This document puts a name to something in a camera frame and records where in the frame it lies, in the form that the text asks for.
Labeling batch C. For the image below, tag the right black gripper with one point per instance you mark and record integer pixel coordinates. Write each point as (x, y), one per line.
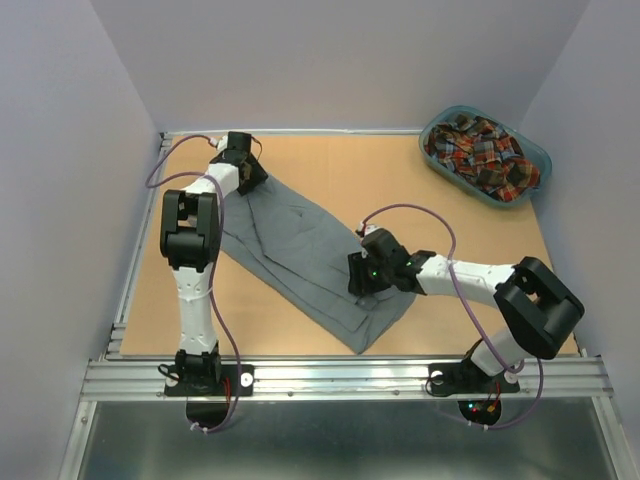
(358, 282)

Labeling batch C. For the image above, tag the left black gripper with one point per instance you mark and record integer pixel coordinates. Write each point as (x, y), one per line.
(258, 176)

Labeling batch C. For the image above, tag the grey long sleeve shirt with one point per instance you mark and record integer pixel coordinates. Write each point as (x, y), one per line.
(301, 250)

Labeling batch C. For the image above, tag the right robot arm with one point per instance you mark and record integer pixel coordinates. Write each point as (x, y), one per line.
(539, 310)

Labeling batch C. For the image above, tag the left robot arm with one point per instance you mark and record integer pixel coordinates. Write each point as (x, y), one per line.
(190, 240)

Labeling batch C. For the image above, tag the plaid long sleeve shirt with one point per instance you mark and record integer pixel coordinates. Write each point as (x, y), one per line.
(482, 154)

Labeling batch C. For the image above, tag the teal plastic basket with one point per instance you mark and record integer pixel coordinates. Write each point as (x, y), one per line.
(533, 152)

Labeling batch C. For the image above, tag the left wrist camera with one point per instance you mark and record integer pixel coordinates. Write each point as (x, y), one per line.
(219, 143)

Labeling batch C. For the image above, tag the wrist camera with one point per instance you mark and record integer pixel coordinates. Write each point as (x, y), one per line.
(219, 143)
(363, 229)

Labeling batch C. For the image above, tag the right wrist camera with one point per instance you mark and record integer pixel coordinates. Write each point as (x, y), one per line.
(363, 229)

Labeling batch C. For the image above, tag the aluminium back rail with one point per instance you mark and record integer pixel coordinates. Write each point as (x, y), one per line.
(259, 132)

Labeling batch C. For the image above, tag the aluminium rail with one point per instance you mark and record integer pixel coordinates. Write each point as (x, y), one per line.
(336, 378)
(259, 132)

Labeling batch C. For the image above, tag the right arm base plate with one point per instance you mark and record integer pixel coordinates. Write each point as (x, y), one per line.
(465, 378)

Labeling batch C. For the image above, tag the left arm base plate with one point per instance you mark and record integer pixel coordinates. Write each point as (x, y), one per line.
(231, 383)

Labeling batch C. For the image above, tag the aluminium front rail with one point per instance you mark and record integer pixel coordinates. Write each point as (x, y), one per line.
(336, 378)

